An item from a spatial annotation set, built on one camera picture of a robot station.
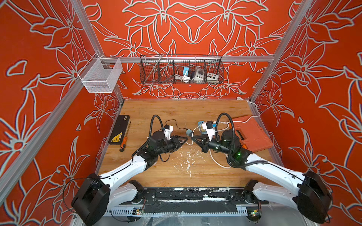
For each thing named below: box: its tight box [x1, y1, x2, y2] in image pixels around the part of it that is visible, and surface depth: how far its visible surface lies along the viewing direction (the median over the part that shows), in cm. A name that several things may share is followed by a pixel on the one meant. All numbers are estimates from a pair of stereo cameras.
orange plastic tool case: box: [228, 115, 274, 153], surface depth 94 cm
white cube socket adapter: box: [206, 72, 220, 84], surface depth 96 cm
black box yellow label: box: [107, 114, 131, 145], surface depth 100 cm
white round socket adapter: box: [193, 67, 205, 81], surface depth 93 cm
